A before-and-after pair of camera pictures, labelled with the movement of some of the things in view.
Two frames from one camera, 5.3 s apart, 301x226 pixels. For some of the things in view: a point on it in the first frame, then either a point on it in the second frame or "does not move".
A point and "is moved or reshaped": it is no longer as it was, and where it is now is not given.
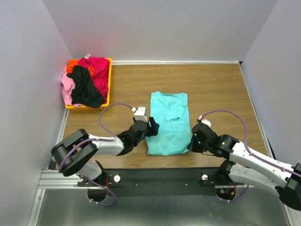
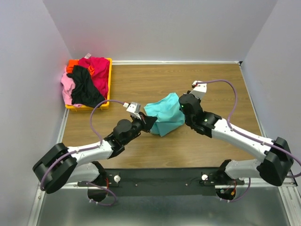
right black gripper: (192, 147) to (198, 98)
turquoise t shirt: (170, 110) is moved or reshaped
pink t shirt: (68, 83) does not move
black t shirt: (86, 92) does not move
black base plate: (156, 181) does not move
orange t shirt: (72, 62) does not move
